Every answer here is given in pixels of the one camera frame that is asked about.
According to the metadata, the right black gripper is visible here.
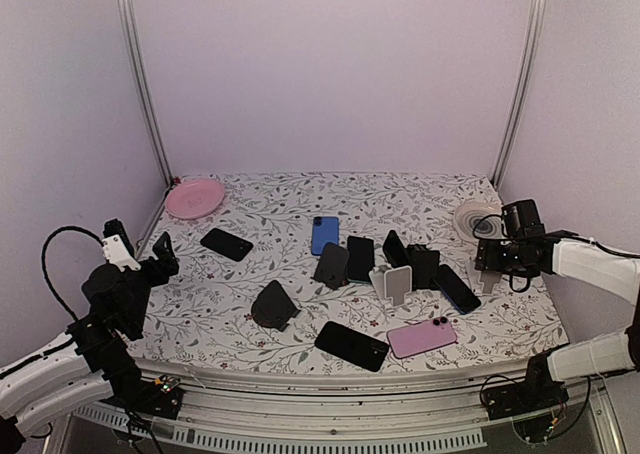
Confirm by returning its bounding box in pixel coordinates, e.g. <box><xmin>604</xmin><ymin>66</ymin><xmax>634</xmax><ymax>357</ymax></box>
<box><xmin>476</xmin><ymin>238</ymin><xmax>534</xmax><ymax>278</ymax></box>

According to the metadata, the white folding phone stand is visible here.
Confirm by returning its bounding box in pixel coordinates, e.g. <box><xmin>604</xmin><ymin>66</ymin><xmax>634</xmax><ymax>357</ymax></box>
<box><xmin>466</xmin><ymin>258</ymin><xmax>503</xmax><ymax>296</ymax></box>

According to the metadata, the black phone blue case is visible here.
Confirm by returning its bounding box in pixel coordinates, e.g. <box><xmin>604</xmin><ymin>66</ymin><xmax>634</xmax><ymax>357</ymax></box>
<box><xmin>434</xmin><ymin>264</ymin><xmax>481</xmax><ymax>315</ymax></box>

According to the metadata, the black folding phone stand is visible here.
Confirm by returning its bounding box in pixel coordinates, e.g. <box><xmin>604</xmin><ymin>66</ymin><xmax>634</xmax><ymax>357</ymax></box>
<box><xmin>407</xmin><ymin>244</ymin><xmax>440</xmax><ymax>290</ymax></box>

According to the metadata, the white grey phone stand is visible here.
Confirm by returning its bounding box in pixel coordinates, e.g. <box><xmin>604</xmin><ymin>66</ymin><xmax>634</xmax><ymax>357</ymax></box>
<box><xmin>369</xmin><ymin>265</ymin><xmax>413</xmax><ymax>308</ymax></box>

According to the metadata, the black phone teal edge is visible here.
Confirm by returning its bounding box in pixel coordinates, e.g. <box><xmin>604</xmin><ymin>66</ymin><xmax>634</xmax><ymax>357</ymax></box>
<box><xmin>346</xmin><ymin>236</ymin><xmax>375</xmax><ymax>283</ymax></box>

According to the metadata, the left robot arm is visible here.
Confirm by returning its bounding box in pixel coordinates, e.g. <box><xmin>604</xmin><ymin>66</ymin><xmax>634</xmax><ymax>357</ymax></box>
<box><xmin>1</xmin><ymin>233</ymin><xmax>184</xmax><ymax>452</ymax></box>

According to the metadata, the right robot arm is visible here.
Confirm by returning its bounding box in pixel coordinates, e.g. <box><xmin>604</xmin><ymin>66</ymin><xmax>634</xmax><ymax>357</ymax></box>
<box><xmin>471</xmin><ymin>199</ymin><xmax>639</xmax><ymax>419</ymax></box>

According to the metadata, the black round base stand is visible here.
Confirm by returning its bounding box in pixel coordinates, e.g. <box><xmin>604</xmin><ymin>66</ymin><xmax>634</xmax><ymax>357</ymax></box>
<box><xmin>250</xmin><ymin>280</ymin><xmax>301</xmax><ymax>332</ymax></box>

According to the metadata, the pink phone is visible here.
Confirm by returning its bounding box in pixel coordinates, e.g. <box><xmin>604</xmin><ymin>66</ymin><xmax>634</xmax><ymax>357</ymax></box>
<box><xmin>387</xmin><ymin>317</ymin><xmax>458</xmax><ymax>359</ymax></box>

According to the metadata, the black upright phone stand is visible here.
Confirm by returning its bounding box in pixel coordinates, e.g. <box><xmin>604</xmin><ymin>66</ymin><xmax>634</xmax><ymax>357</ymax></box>
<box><xmin>312</xmin><ymin>243</ymin><xmax>349</xmax><ymax>290</ymax></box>

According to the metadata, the black phone front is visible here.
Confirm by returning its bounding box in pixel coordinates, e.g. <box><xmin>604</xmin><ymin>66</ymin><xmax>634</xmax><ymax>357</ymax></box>
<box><xmin>314</xmin><ymin>321</ymin><xmax>390</xmax><ymax>372</ymax></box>

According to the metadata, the pink plate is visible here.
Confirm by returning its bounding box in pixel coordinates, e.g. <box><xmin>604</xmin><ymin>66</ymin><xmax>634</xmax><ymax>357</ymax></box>
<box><xmin>165</xmin><ymin>179</ymin><xmax>225</xmax><ymax>220</ymax></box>

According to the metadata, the left black cable loop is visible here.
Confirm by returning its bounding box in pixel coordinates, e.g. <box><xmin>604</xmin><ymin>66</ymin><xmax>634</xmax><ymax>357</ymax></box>
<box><xmin>40</xmin><ymin>227</ymin><xmax>106</xmax><ymax>323</ymax></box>

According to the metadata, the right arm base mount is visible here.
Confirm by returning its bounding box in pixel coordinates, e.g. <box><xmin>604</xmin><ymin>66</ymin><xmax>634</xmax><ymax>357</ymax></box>
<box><xmin>479</xmin><ymin>375</ymin><xmax>569</xmax><ymax>444</ymax></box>

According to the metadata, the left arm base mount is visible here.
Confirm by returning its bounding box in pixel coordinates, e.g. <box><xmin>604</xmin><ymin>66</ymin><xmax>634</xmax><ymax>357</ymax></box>
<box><xmin>114</xmin><ymin>374</ymin><xmax>184</xmax><ymax>420</ymax></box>

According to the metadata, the front aluminium rail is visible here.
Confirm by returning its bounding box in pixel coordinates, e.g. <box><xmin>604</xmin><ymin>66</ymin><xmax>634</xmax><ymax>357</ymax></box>
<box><xmin>45</xmin><ymin>362</ymin><xmax>625</xmax><ymax>453</ymax></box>

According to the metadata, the right aluminium frame post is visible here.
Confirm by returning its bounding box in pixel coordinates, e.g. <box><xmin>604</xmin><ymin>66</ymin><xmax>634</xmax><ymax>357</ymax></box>
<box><xmin>491</xmin><ymin>0</ymin><xmax>547</xmax><ymax>191</ymax></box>

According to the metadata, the aluminium frame post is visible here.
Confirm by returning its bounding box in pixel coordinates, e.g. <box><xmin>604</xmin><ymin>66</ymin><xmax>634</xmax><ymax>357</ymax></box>
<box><xmin>491</xmin><ymin>0</ymin><xmax>547</xmax><ymax>191</ymax></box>
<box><xmin>111</xmin><ymin>0</ymin><xmax>174</xmax><ymax>190</ymax></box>

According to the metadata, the left aluminium frame post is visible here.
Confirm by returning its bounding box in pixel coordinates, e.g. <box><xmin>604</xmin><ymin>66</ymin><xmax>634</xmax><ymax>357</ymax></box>
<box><xmin>111</xmin><ymin>0</ymin><xmax>174</xmax><ymax>190</ymax></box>

